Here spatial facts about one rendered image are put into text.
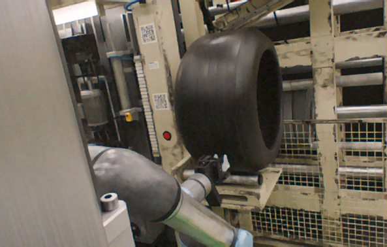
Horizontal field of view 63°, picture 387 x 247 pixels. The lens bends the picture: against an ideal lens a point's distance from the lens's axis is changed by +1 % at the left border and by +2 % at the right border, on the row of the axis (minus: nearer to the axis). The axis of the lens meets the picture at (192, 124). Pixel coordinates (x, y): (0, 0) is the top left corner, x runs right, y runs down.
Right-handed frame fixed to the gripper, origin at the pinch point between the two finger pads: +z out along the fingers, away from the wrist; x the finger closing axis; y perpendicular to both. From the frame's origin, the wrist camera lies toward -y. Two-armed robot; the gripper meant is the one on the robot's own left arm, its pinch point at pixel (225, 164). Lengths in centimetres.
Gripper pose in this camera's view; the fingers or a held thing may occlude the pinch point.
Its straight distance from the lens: 115.7
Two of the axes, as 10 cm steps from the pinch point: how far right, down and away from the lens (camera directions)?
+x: -8.8, 0.1, 4.8
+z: 4.6, -2.7, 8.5
